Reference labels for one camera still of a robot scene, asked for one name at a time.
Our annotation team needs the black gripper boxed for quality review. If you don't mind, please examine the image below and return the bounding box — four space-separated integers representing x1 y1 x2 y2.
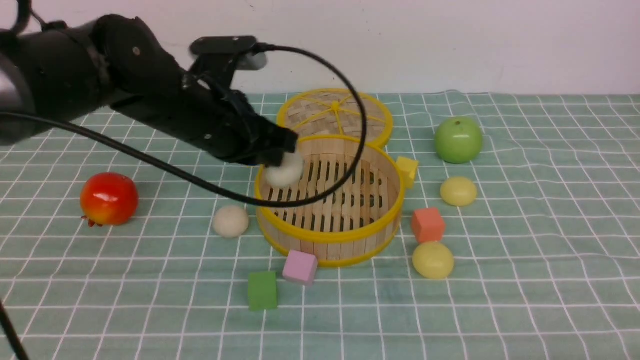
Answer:
110 80 298 167

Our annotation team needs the white bun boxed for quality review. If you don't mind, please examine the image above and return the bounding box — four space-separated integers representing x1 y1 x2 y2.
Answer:
211 205 250 239
263 152 305 188

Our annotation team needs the yellow bun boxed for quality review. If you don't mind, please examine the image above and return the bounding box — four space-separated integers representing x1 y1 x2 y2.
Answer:
411 242 455 280
439 177 478 207

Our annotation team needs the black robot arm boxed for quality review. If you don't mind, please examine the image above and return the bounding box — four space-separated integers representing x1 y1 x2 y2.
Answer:
1 14 298 166

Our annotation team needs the woven bamboo steamer lid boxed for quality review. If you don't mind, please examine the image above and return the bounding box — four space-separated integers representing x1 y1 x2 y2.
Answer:
276 88 394 148

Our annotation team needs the bamboo steamer tray yellow rim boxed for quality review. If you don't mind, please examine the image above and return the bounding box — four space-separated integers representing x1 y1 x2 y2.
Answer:
254 135 406 267

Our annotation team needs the pink cube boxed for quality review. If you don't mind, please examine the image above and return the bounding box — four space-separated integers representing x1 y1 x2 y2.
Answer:
282 250 318 286

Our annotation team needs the green cube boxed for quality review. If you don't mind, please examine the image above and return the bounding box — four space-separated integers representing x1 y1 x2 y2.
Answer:
247 271 278 312

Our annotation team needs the yellow cube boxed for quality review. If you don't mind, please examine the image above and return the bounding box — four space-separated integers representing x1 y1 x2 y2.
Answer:
396 156 419 189

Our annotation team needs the red pomegranate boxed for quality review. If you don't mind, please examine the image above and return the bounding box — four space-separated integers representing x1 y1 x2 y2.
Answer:
79 172 139 228

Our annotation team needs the orange cube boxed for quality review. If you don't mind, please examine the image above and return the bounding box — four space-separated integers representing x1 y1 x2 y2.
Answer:
411 207 446 244

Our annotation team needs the green apple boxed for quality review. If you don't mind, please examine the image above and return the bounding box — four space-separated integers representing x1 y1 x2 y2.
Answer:
434 116 483 164

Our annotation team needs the green checkered tablecloth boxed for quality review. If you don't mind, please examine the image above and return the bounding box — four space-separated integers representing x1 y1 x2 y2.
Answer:
0 90 640 360

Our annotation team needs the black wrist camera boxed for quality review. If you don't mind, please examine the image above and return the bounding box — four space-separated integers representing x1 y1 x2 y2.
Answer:
189 35 268 73

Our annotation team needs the black cable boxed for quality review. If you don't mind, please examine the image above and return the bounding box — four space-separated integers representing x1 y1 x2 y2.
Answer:
0 44 369 209

